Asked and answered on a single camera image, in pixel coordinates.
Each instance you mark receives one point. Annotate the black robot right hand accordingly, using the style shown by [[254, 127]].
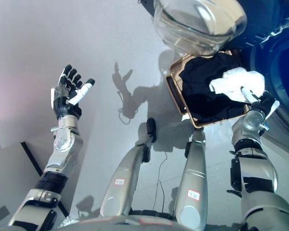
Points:
[[263, 102]]

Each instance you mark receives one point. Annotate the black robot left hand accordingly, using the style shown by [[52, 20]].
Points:
[[65, 106]]

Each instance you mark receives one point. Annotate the white garment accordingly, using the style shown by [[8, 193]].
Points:
[[240, 80]]

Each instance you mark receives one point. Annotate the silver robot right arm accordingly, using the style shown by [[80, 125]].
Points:
[[257, 173]]

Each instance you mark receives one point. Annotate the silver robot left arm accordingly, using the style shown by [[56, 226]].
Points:
[[62, 149]]

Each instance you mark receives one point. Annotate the grey front-load washing machine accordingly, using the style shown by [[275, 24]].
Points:
[[279, 48]]

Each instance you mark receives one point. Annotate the black clothes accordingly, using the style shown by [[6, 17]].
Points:
[[197, 96]]

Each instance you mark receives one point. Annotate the tan laundry basket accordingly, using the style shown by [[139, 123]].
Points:
[[175, 72]]

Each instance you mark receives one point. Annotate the round glass washer door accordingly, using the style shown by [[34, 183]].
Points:
[[197, 24]]

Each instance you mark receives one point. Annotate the grey robot torso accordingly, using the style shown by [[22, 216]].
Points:
[[144, 223]]

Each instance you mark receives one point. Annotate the grey wall plate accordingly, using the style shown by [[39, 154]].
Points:
[[0, 213]]

